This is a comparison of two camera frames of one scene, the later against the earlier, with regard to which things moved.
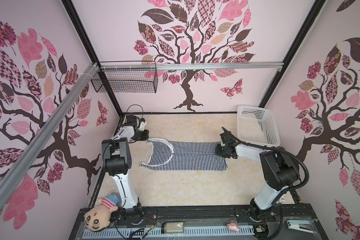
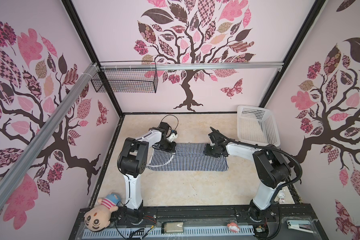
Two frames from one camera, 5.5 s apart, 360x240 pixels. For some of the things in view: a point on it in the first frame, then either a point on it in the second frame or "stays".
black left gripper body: [140, 135] -> [167, 145]
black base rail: [270, 222] stays
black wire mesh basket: [127, 76] stays
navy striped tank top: [183, 155] stays
